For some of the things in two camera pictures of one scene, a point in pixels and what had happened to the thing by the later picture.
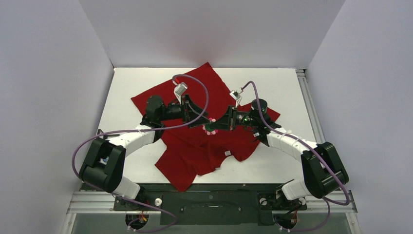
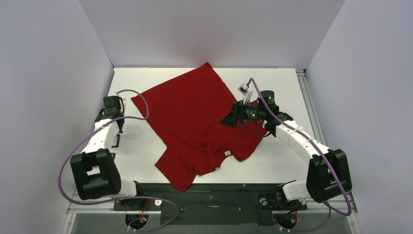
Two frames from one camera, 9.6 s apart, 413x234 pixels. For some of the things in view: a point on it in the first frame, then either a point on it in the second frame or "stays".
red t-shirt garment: x=197 y=148 stays
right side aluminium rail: x=309 y=102 stays
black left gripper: x=185 y=109 to x=121 y=130
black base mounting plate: x=212 y=204 stays
